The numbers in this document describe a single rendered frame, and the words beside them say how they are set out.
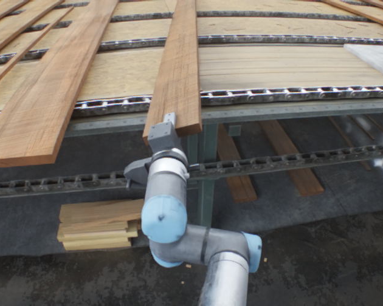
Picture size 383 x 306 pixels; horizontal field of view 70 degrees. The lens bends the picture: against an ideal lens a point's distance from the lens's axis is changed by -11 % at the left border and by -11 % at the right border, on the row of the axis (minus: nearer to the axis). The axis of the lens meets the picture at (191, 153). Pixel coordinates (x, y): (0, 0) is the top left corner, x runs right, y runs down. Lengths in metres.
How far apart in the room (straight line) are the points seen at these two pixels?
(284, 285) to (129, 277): 0.72
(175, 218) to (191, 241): 0.10
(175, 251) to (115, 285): 0.91
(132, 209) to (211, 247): 0.90
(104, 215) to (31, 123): 0.69
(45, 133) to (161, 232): 0.44
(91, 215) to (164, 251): 0.89
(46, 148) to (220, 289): 0.51
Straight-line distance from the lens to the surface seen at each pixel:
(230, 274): 0.50
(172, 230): 0.50
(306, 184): 1.94
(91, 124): 0.91
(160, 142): 0.60
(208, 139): 1.13
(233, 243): 0.56
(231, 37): 1.57
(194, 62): 1.03
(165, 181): 0.53
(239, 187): 1.81
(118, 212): 1.43
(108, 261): 1.54
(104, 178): 1.16
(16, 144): 0.82
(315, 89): 1.12
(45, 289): 1.56
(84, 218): 1.45
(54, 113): 0.90
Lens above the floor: 1.29
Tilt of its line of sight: 38 degrees down
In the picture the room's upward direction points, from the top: straight up
